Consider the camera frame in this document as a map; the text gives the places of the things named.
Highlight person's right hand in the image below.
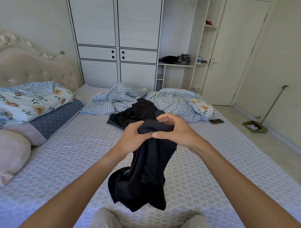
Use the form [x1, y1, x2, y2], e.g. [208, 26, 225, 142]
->
[152, 113, 205, 154]

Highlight person's left hand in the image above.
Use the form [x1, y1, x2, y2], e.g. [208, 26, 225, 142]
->
[117, 120, 153, 156]

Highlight black garment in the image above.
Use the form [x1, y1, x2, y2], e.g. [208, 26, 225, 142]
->
[117, 98, 157, 129]
[108, 119, 178, 212]

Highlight person's right forearm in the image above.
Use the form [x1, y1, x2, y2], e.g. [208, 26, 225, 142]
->
[188, 139, 301, 228]

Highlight person's left forearm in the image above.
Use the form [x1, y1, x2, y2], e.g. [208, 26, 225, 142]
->
[19, 145, 132, 228]

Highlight black crumpled garment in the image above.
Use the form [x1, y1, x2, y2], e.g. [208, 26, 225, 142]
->
[117, 98, 157, 129]

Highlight dark green garment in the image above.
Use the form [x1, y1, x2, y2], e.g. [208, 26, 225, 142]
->
[107, 110, 166, 131]

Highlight checked quilt with floral lining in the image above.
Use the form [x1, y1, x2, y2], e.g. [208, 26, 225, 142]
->
[145, 88, 216, 123]

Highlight blue checked quilt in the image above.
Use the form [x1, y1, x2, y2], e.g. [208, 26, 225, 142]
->
[80, 82, 151, 116]

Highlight black clothes pile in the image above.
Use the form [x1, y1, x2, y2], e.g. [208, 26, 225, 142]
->
[159, 56, 179, 64]

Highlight patterned grey bed sheet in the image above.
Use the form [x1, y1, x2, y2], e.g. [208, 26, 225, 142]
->
[0, 84, 301, 228]

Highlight dark patterned bag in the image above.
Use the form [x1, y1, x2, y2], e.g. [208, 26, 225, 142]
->
[175, 54, 190, 65]

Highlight blue dotted pillow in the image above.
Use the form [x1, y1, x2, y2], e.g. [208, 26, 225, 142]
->
[0, 97, 85, 146]

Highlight person's beige trousers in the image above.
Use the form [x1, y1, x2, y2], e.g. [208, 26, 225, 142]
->
[88, 208, 213, 228]

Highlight white wardrobe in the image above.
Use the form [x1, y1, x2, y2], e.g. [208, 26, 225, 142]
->
[66, 0, 164, 92]

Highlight white open shelf unit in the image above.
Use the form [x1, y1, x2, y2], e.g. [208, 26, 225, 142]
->
[155, 0, 224, 94]

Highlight white door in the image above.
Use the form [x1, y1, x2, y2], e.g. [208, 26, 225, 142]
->
[201, 0, 274, 106]

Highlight folded floral quilt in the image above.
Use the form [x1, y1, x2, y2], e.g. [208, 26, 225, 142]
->
[0, 81, 76, 128]

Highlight beige tufted headboard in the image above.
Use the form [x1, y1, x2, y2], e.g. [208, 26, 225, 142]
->
[0, 29, 83, 92]

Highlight pink pillow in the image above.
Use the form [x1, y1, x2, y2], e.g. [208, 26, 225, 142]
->
[0, 130, 31, 187]

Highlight green long-handled dustpan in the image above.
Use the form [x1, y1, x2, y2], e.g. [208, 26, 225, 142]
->
[242, 85, 289, 134]

